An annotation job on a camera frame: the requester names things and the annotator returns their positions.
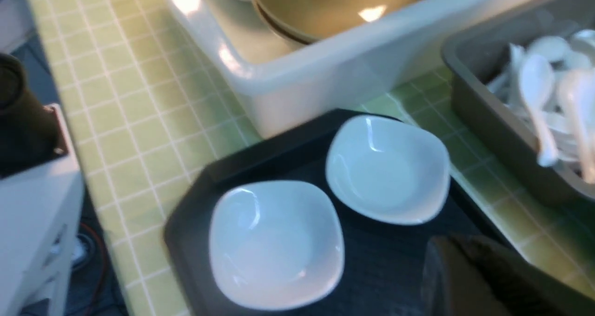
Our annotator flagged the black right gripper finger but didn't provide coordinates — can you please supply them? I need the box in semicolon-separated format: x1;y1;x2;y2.
421;234;595;316

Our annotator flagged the white square dish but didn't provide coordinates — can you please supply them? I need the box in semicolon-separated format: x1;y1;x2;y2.
325;114;451;226
209;180;345;311

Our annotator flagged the tan noodle bowl in bin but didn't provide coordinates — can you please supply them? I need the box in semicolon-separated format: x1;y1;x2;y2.
255;0;422;44

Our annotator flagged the black serving tray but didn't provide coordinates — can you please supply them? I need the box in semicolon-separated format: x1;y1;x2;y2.
164;109;511;316

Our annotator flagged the grey plastic bin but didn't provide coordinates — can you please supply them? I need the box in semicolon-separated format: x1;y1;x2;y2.
442;0;594;207

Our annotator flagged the white spoon front of pile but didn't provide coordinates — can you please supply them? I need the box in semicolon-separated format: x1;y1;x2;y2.
517;54;558;167

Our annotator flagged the white spoon in pile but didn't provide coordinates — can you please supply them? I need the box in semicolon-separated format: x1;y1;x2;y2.
556;68;595;184

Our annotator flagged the large white plastic bin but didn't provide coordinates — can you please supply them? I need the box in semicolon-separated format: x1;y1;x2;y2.
165;0;532;138

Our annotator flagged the white cabinet beside table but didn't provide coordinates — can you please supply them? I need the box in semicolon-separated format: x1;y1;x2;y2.
0;104;85;316

